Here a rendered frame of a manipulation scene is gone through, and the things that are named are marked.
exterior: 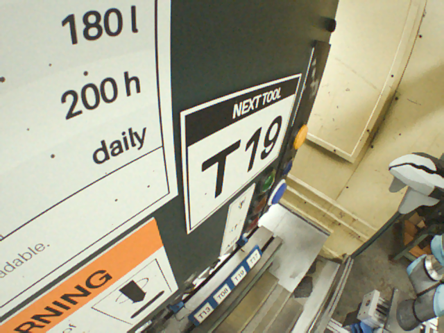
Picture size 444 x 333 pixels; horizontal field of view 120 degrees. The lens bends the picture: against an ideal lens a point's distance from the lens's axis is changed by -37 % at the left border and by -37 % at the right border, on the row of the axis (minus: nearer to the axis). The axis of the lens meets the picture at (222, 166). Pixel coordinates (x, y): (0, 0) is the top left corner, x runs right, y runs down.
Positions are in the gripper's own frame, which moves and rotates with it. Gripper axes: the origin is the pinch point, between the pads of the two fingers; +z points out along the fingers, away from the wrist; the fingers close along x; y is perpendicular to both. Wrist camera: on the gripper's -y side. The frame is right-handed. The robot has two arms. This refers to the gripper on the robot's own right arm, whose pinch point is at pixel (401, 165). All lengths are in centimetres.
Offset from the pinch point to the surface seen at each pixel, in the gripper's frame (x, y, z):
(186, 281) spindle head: -11.7, 8.3, 20.2
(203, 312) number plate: -4, 78, 20
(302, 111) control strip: -0.4, -3.0, 13.4
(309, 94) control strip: 0.1, -4.5, 13.1
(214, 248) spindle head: -8.8, 6.5, 18.5
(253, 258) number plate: 24, 78, 3
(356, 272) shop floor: 64, 172, -127
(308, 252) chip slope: 40, 93, -32
